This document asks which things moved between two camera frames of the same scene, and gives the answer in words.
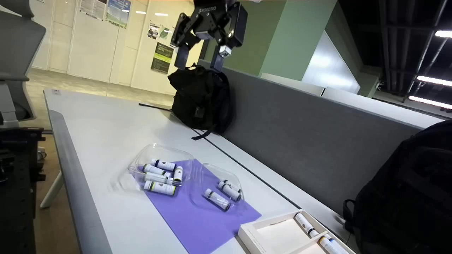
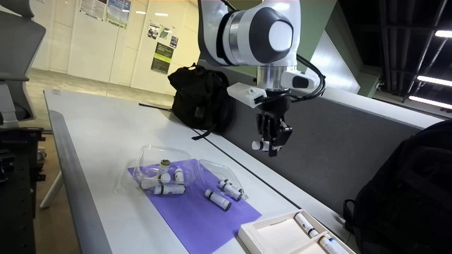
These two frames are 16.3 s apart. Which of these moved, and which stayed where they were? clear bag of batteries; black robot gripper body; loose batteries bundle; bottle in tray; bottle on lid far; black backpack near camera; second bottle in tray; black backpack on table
Moved: black robot gripper body
Stayed: bottle on lid far; clear bag of batteries; loose batteries bundle; bottle in tray; black backpack on table; black backpack near camera; second bottle in tray
